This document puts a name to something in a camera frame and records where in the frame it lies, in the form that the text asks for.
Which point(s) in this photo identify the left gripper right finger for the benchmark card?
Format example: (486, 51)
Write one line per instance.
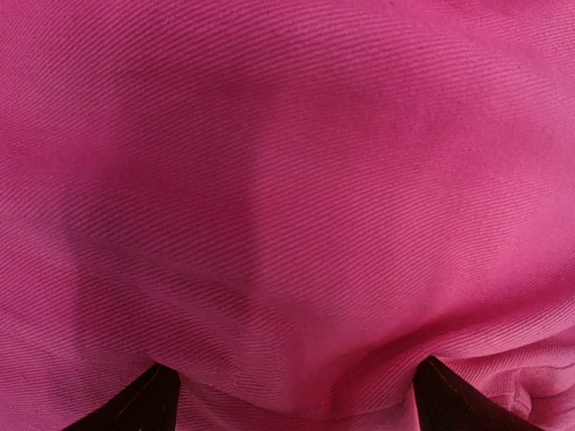
(446, 402)

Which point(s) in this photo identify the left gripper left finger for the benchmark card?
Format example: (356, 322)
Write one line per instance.
(149, 403)

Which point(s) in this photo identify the pink trousers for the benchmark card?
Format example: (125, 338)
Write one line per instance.
(290, 203)

